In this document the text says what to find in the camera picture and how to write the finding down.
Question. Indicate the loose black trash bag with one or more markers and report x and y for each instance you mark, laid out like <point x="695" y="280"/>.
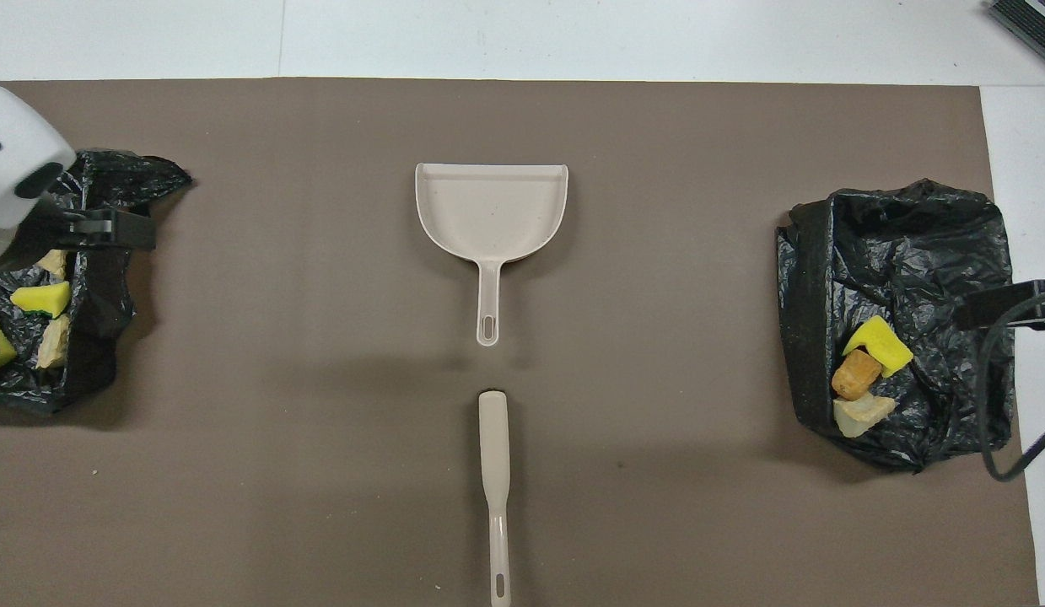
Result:
<point x="100" y="295"/>

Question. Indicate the thick yellow green sponge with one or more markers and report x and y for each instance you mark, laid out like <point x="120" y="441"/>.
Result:
<point x="43" y="298"/>

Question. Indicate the beige plastic dustpan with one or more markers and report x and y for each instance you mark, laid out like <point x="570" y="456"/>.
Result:
<point x="488" y="211"/>

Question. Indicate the brown table mat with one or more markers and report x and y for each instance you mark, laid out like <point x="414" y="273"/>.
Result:
<point x="488" y="118"/>

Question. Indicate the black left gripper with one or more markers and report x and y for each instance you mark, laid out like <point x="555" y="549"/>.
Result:
<point x="58" y="232"/>

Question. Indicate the striped croissant piece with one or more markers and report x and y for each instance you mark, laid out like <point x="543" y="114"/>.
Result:
<point x="56" y="261"/>

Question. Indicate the beige hand brush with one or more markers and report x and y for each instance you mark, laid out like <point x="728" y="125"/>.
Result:
<point x="493" y="447"/>

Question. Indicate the round pale bread chunk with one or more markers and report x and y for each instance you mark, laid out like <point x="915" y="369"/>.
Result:
<point x="54" y="344"/>

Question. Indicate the right black trash bag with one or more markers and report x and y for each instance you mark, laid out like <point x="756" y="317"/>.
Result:
<point x="910" y="253"/>

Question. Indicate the notched green yellow sponge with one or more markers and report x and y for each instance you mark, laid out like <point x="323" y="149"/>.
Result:
<point x="883" y="344"/>

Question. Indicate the dark ribbed panel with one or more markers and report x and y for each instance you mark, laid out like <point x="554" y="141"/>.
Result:
<point x="1032" y="25"/>

